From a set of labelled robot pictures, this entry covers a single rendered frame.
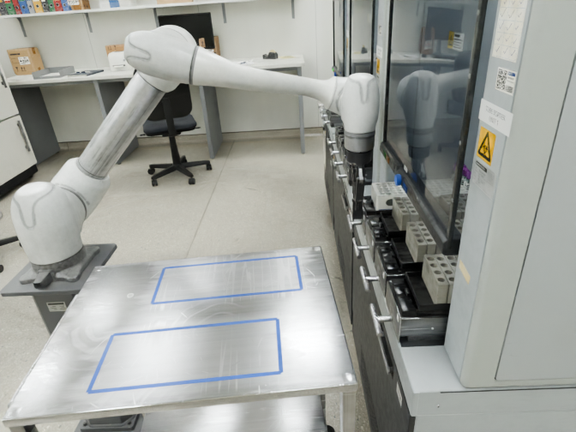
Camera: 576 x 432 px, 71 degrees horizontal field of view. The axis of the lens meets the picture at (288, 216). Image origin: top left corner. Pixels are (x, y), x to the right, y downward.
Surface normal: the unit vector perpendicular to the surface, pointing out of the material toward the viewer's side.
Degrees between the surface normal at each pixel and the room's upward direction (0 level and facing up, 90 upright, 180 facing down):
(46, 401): 0
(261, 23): 90
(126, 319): 0
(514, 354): 90
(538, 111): 90
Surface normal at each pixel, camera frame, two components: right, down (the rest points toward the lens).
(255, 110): 0.00, 0.47
